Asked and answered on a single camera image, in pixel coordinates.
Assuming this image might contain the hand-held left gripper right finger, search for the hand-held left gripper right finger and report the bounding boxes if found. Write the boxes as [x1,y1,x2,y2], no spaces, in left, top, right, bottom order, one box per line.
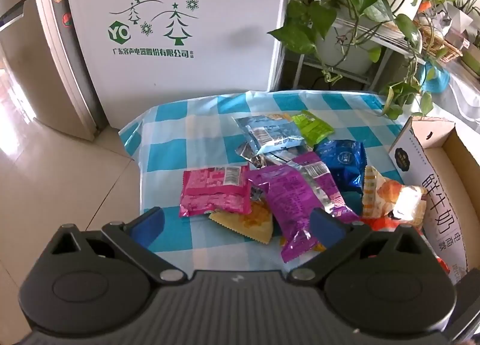
[287,207,432,287]

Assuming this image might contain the silver blue snack packet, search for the silver blue snack packet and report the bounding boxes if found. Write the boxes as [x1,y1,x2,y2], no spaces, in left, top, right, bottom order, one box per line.
[232,114,306,154]

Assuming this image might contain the grey table cover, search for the grey table cover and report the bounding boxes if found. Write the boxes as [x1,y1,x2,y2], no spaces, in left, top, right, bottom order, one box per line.
[412,65,480,132]

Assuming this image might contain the dark metal handle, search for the dark metal handle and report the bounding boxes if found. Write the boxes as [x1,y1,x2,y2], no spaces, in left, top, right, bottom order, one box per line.
[0,0,51,30]

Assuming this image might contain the small white plant pot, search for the small white plant pot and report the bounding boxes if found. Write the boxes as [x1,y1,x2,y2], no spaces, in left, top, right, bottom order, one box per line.
[315,17,380,73]

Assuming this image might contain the blue round object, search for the blue round object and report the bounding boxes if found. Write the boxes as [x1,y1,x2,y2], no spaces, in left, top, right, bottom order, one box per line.
[420,62,451,92]

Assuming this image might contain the dark blue snack packet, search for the dark blue snack packet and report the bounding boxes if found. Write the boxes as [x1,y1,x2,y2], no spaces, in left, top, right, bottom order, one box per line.
[314,138,367,193]

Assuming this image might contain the white refrigerator with tree print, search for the white refrigerator with tree print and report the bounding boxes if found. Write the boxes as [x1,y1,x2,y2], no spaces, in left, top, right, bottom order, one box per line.
[28,0,295,143]

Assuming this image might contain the pink snack packet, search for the pink snack packet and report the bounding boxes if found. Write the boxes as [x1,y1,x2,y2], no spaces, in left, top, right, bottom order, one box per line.
[179,165,253,218]

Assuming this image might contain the blue checkered tablecloth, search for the blue checkered tablecloth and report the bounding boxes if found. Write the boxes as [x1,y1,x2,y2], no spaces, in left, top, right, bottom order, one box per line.
[119,89,413,267]

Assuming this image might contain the pale yellow triangular snack packet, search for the pale yellow triangular snack packet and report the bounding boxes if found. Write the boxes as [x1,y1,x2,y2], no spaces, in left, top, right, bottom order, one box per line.
[208,198,274,245]

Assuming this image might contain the cardboard box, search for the cardboard box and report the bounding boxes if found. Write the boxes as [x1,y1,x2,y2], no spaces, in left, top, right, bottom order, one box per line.
[388,116,480,286]

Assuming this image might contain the orange white snack packet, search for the orange white snack packet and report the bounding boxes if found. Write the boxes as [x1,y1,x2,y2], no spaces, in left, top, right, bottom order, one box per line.
[362,165,428,225]

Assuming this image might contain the purple snack packet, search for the purple snack packet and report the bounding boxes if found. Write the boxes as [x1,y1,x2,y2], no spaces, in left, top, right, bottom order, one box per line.
[247,152,361,263]

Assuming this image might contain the green object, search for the green object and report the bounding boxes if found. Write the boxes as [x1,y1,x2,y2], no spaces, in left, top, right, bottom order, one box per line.
[461,45,480,77]

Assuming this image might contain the black silver snack packet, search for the black silver snack packet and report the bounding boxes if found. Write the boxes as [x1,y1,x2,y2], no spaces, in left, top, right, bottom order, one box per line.
[234,142,301,171]

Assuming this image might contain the wicker basket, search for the wicker basket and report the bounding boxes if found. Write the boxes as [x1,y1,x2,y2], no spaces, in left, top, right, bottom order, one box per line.
[414,20,464,64]

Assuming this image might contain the white metal plant rack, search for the white metal plant rack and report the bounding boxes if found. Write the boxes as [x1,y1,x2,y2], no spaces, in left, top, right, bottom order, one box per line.
[292,0,417,91]

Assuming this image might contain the green snack packet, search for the green snack packet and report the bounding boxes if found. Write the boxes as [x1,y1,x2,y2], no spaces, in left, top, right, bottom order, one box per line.
[292,110,335,150]

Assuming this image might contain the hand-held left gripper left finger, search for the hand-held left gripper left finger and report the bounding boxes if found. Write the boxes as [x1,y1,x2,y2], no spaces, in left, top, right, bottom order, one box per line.
[49,207,188,286]

